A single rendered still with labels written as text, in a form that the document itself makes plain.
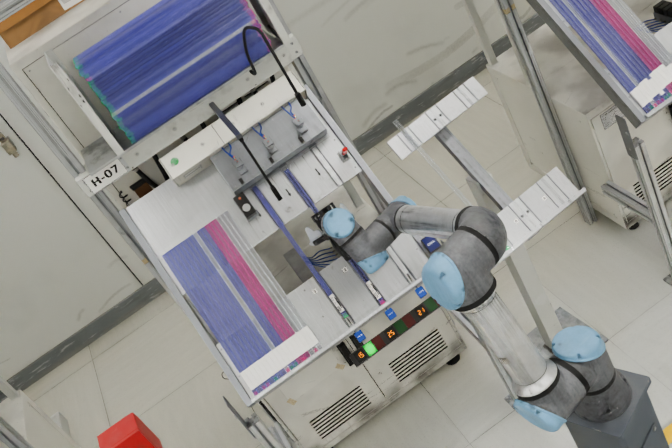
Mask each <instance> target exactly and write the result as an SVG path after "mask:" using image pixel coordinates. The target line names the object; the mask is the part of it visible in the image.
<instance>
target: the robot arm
mask: <svg viewBox="0 0 672 448"><path fill-rule="evenodd" d="M330 205H331V206H332V207H333V209H332V208H331V206H330ZM339 206H340V208H336V207H335V205H334V204H333V202H331V203H330V204H329V205H327V206H326V207H325V208H323V209H322V210H320V211H319V212H317V213H316V214H315V215H313V216H311V218H312V220H313V221H314V223H316V225H317V226H318V228H320V230H321V231H322V232H321V231H320V230H318V229H317V230H315V231H314V230H312V229H311V228H309V227H306V228H305V231H306V233H307V235H308V237H309V239H310V243H309V244H310V245H311V246H317V245H319V244H320V243H322V242H324V241H325V240H329V239H331V238H332V240H333V242H334V243H335V245H336V247H337V249H338V250H339V251H340V253H341V255H342V256H343V258H344V259H345V260H346V261H349V260H350V259H353V260H354V261H355V262H356V264H357V265H359V266H360V267H361V268H362V269H363V270H364V271H366V272H367V273H368V274H372V273H374V272H376V271H377V270H378V269H379V268H380V267H381V266H382V265H383V264H384V263H385V262H386V261H387V260H388V258H389V255H388V253H387V251H386V249H387V248H388V247H389V246H390V245H391V244H392V243H393V242H394V241H395V240H396V238H397V237H398V236H399V235H400V234H401V233H404V234H411V235H419V236H426V237H434V238H441V239H447V240H446V241H445V242H444V244H443V245H442V246H441V247H440V248H439V249H438V250H437V251H436V252H435V253H433V254H432V255H431V256H430V258H429V260H428V261H427V263H426V264H425V265H424V266H423V268H422V273H421V276H422V281H423V284H424V286H425V288H426V290H427V291H428V293H429V294H430V295H431V297H432V298H433V299H435V300H436V301H437V303H438V304H439V305H441V306H442V307H444V308H446V309H448V310H454V311H456V312H459V313H465V315H466V316H467V317H468V319H469V320H470V321H471V323H472V324H473V326H474V327H475V328H476V330H477V331H478V332H479V334H480V335H481V337H482V338H483V339H484V341H485V342H486V343H487V345H488V346H489V347H490V349H491V350H492V352H493V353H494V354H495V356H496V357H497V358H498V360H499V361H500V362H501V364H502V365H503V367H504V368H505V369H506V371H507V372H508V373H509V375H510V376H511V378H512V379H513V380H512V389H513V391H514V393H515V394H516V395H517V397H518V398H517V399H515V402H514V404H513V406H514V408H515V410H516V411H517V412H518V413H519V414H520V415H521V416H522V417H523V418H525V419H526V420H527V421H529V422H530V423H532V424H533V425H535V426H537V427H539V428H541V429H543V430H545V431H548V432H556V431H558V430H559V429H560V427H561V426H562V425H563V424H564V423H566V422H567V419H568V418H569V416H570V415H571V414H572V412H573V411H575V413H576V414H577V415H578V416H580V417H581V418H583V419H584V420H587V421H590V422H606V421H610V420H613V419H615V418H617V417H618V416H620V415H621V414H622V413H624V412H625V410H626V409H627V408H628V406H629V404H630V402H631V398H632V391H631V388H630V385H629V383H628V381H627V379H626V378H625V376H624V375H623V374H622V373H620V372H619V371H618V370H617V369H616V368H614V366H613V364H612V361H611V359H610V357H609V354H608V352H607V350H606V345H605V343H604V341H603V340H602V339H601V337H600V335H599V334H598V332H596V331H595V330H594V329H592V328H590V327H587V326H580V325H578V326H573V327H567V328H565V329H563V330H561V331H560V332H558V333H557V334H556V335H555V336H554V338H553V340H552V352H553V354H552V356H551V357H550V358H549V359H545V358H543V357H542V356H541V354H540V353H539V352H538V350H537V349H536V347H535V346H534V345H533V343H532V342H531V340H530V339H529V337H528V336H527V335H526V333H525V332H524V330H523V329H522V327H521V326H520V325H519V323H518V322H517V320H516V319H515V318H514V316H513V315H512V313H511V312H510V310H509V309H508V308H507V306H506V305H505V303H504V302H503V301H502V299H501V298H500V296H499V295H498V293H497V292H496V288H497V281H496V279H495V277H494V276H493V274H492V273H491V270H492V269H493V267H494V266H495V265H496V264H497V263H498V262H499V260H500V259H501V258H502V256H503V255H504V253H505V250H506V247H507V231H506V228H505V225H504V223H503V222H502V220H501V219H500V217H499V216H498V215H497V214H496V213H494V212H493V211H491V210H490V209H487V208H485V207H481V206H466V207H464V208H462V209H453V208H441V207H428V206H417V205H416V203H415V202H414V201H413V200H412V199H410V198H407V197H406V196H403V195H401V196H398V197H397V198H396V199H395V200H394V201H392V202H391V203H390V204H389V205H388V207H387V208H386V209H385V210H384V211H383V212H382V213H381V214H380V215H379V216H378V217H377V218H376V219H375V220H374V221H373V222H372V223H371V224H370V225H369V226H368V227H367V228H366V229H364V228H363V227H362V226H360V225H359V224H358V223H357V222H356V221H355V220H354V219H355V215H354V214H353V213H351V212H350V211H349V210H348V209H347V208H346V207H345V205H344V204H342V203H340V204H339ZM315 218H316V220H315ZM319 219H320V220H319ZM319 235H320V236H319ZM318 236H319V237H318Z"/></svg>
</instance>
